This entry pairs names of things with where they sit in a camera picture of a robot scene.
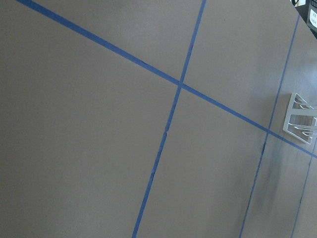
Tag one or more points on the black label printer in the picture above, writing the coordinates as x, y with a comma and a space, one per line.
307, 9

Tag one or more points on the white wire cup rack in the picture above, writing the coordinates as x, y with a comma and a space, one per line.
301, 119

